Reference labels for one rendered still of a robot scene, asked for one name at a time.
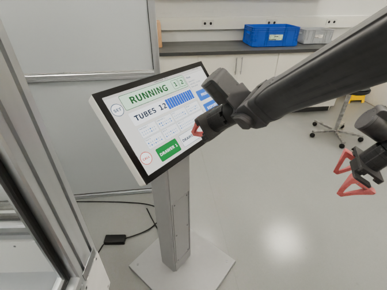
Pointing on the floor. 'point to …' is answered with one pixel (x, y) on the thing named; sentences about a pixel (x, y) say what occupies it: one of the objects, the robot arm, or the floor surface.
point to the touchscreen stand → (179, 241)
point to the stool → (340, 121)
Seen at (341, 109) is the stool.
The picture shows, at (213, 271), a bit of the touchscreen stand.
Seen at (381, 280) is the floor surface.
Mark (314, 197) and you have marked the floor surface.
